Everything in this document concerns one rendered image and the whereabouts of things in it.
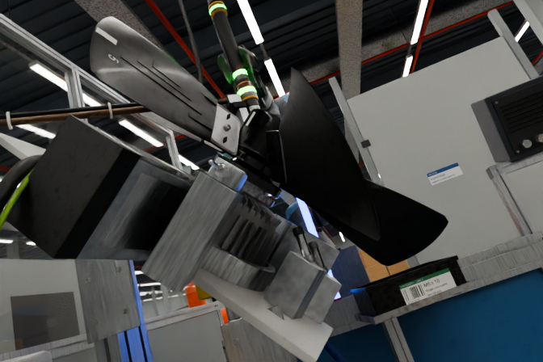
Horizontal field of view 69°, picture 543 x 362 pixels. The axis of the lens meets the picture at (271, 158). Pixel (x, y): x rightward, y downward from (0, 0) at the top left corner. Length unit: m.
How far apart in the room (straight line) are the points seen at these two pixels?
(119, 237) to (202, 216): 0.09
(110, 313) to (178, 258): 0.31
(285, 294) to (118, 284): 0.28
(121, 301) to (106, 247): 0.30
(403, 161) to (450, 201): 0.37
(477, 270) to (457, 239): 1.48
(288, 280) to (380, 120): 2.18
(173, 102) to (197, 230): 0.25
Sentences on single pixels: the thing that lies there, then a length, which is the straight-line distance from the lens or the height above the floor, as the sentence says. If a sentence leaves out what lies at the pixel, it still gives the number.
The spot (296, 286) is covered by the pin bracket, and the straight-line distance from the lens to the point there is 0.67.
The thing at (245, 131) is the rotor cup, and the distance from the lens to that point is 0.73.
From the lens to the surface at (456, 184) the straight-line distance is 2.70.
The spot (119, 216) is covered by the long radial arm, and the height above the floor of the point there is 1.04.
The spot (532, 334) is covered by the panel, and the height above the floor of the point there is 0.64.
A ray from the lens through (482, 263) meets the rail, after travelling 1.18.
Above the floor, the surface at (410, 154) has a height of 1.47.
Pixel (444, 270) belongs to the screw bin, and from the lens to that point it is 0.95.
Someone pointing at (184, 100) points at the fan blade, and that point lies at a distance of 0.66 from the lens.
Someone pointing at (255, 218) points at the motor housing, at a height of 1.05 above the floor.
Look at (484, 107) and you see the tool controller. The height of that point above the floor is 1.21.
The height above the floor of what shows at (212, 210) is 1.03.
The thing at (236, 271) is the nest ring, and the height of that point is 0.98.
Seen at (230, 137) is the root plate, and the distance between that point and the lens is 0.71.
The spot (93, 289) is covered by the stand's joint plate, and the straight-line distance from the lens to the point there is 0.77.
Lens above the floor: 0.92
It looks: 19 degrees up
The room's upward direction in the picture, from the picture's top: 19 degrees counter-clockwise
